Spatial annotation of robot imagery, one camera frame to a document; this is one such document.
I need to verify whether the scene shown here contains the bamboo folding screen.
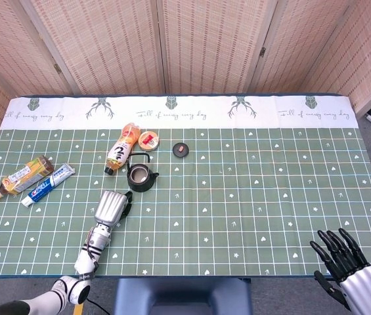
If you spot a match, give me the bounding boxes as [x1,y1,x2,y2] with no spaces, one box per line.
[0,0,371,171]

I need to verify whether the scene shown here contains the blue robot base seat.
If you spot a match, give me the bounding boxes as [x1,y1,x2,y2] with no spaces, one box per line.
[112,278,253,315]

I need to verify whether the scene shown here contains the black teapot lid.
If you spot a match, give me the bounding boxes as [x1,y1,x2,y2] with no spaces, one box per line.
[172,142,190,158]

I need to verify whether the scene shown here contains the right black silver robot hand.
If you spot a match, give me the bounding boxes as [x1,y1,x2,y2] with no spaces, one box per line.
[309,228,371,315]

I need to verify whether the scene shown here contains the round orange tin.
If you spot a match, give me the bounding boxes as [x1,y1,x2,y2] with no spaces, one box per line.
[138,130,160,152]

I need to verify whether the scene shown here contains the orange juice plastic bottle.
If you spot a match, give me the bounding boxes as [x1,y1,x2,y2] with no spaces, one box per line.
[104,122,142,176]

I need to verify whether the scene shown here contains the green grid tablecloth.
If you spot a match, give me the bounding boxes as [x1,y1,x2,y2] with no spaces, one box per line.
[0,94,371,279]

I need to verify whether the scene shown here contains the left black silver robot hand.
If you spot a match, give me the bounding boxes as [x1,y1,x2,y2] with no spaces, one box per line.
[93,190,134,228]

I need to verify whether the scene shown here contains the black cast iron teapot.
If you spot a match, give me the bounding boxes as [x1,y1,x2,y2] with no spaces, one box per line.
[125,153,160,193]

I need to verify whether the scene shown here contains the yellow floor tape strip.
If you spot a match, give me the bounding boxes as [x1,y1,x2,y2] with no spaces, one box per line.
[73,278,89,315]

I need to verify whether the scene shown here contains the blue white toothpaste tube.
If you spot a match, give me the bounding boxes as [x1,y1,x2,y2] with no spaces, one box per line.
[20,163,76,207]

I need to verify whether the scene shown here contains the tea bottle with yellow cap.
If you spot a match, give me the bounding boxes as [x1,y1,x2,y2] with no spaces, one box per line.
[0,155,55,200]

